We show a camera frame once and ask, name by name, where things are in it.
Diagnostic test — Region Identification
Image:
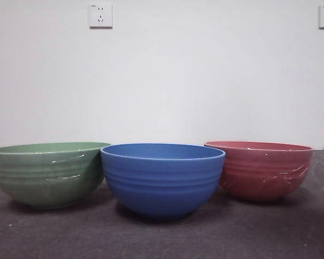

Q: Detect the red ribbed bowl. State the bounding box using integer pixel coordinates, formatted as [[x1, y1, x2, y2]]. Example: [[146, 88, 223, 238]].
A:
[[204, 140, 314, 204]]

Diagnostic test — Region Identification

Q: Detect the green ribbed bowl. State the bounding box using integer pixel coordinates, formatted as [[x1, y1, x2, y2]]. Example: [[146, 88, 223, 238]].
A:
[[0, 141, 112, 210]]

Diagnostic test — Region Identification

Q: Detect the blue ribbed bowl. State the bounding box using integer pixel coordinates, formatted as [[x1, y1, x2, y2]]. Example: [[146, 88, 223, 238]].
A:
[[100, 143, 227, 220]]

